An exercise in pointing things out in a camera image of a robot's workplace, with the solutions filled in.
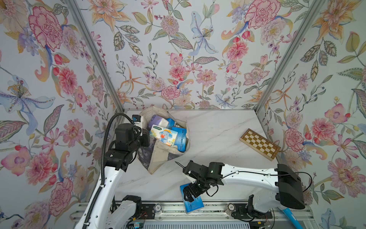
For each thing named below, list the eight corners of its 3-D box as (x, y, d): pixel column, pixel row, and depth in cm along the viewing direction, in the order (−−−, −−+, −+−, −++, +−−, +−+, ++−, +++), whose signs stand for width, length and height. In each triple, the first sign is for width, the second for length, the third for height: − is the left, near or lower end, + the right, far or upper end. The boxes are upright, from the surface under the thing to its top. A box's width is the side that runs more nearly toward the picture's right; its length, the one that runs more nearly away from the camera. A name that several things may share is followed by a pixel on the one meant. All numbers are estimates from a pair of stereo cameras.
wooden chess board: (239, 139, 105) (240, 137, 103) (247, 130, 111) (248, 127, 108) (271, 160, 95) (273, 158, 92) (278, 149, 100) (280, 146, 98)
